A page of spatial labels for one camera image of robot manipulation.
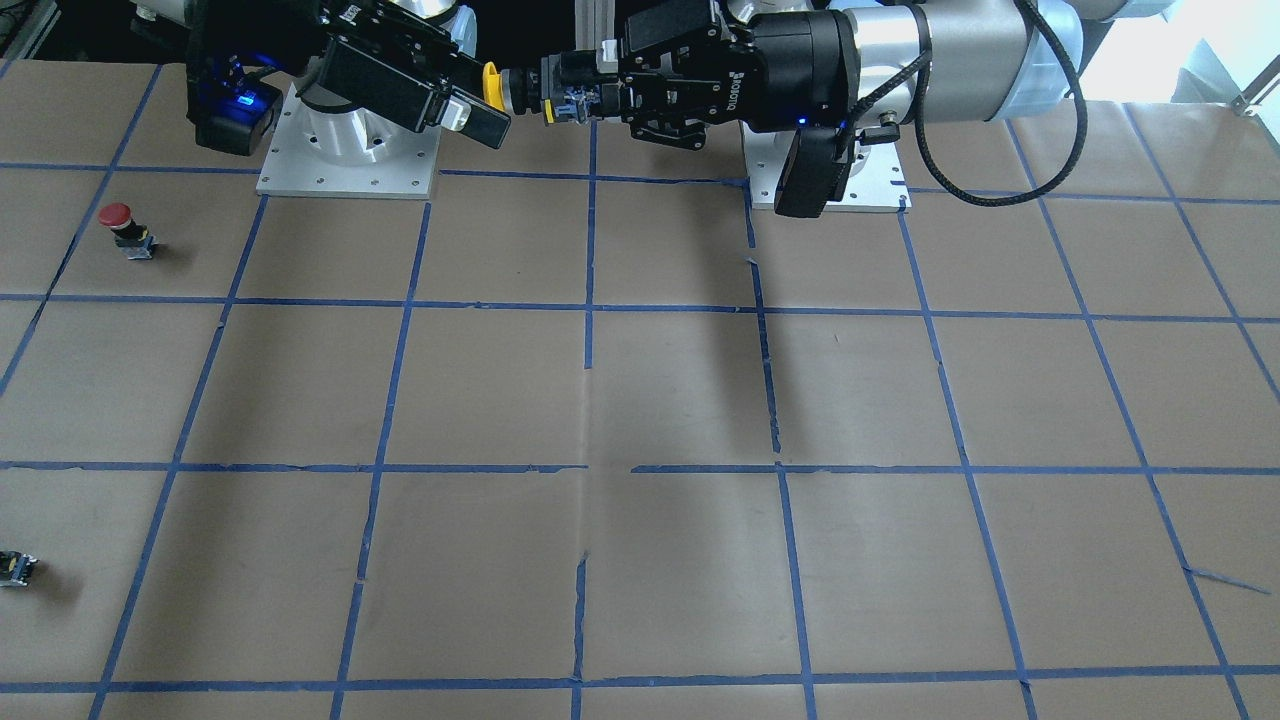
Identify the yellow push button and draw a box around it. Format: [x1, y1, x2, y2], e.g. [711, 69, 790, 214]
[481, 56, 602, 126]

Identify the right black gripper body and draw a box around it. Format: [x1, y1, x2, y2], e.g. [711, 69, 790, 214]
[131, 1, 451, 86]

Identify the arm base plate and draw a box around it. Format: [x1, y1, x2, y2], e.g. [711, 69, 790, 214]
[742, 110, 911, 218]
[256, 86, 442, 200]

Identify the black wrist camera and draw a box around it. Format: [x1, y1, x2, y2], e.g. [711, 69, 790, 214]
[186, 55, 283, 156]
[774, 126, 850, 218]

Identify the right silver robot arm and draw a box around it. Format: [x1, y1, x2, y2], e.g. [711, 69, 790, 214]
[134, 1, 511, 156]

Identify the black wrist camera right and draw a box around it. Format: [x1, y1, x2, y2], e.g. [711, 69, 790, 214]
[186, 55, 283, 156]

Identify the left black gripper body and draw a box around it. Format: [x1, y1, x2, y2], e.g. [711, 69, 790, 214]
[600, 1, 861, 150]

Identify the green push button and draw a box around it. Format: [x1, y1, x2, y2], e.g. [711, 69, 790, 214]
[0, 550, 40, 588]

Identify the red push button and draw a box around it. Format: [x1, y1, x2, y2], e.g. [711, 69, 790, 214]
[97, 202, 156, 261]

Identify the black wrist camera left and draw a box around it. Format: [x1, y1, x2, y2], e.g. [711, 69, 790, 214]
[774, 126, 850, 218]

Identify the aluminium frame post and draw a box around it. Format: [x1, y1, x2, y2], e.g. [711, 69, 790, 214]
[573, 0, 620, 61]

